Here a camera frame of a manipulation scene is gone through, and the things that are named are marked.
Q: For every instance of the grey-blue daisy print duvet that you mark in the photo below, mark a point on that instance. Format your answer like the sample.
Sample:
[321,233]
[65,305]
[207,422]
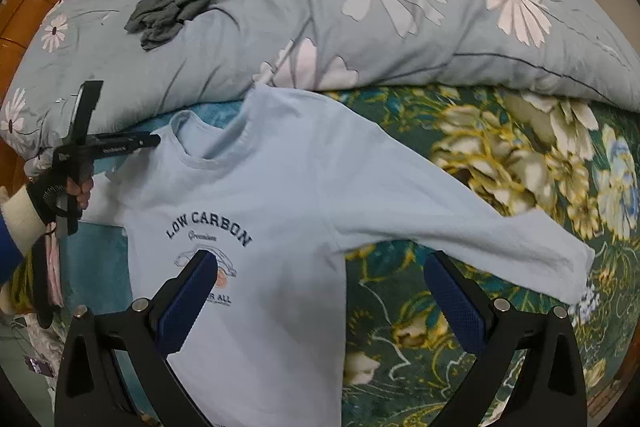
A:
[300,32]

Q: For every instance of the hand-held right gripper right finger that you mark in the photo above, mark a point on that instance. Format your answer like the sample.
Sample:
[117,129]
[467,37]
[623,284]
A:
[456,307]

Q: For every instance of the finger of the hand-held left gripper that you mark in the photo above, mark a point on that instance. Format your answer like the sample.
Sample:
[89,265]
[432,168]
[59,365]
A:
[125,141]

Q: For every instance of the light blue printed t-shirt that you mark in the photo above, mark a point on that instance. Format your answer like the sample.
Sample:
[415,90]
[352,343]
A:
[280,217]

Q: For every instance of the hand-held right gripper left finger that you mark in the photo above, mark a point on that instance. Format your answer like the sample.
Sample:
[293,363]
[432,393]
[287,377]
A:
[185,304]

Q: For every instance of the pink cloth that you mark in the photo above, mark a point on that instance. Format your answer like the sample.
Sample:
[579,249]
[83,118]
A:
[53,269]

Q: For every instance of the person's left forearm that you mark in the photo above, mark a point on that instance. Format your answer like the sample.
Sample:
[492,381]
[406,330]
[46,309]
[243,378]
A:
[19,219]

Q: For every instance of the person's left hand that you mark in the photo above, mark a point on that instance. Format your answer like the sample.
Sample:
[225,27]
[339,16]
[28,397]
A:
[80,194]

